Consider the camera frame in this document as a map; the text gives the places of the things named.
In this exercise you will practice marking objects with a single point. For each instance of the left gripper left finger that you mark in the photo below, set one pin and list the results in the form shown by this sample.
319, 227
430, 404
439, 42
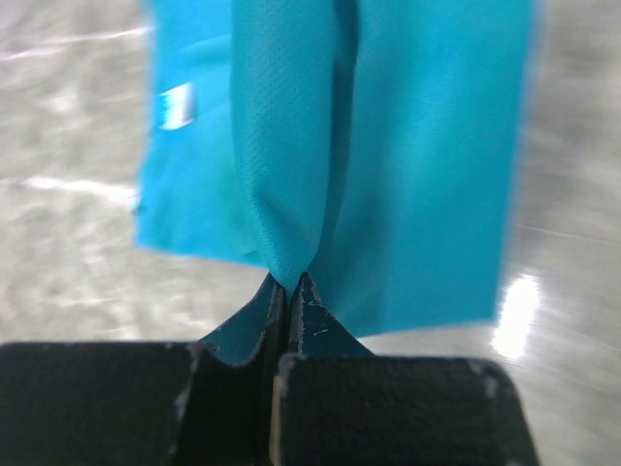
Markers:
145, 403

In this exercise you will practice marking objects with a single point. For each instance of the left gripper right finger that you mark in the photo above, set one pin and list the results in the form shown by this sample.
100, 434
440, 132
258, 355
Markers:
341, 404

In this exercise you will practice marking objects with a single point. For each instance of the teal t shirt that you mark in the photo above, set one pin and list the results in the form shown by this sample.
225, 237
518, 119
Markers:
370, 144

